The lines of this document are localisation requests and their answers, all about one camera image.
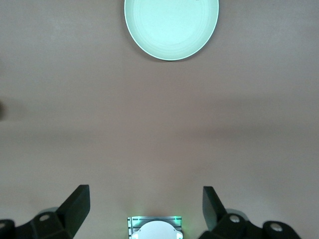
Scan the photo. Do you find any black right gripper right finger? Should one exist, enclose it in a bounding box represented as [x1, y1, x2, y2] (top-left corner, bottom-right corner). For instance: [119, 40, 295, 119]
[202, 186, 301, 239]

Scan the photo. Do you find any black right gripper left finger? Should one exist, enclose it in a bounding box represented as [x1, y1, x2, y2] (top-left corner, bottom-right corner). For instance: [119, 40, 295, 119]
[0, 184, 90, 239]

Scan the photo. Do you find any brown table cover mat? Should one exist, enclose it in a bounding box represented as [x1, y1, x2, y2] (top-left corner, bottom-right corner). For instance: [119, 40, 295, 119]
[0, 0, 319, 239]

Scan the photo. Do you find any pale green round plate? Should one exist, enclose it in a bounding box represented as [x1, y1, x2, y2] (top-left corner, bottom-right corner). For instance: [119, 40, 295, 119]
[124, 0, 220, 61]

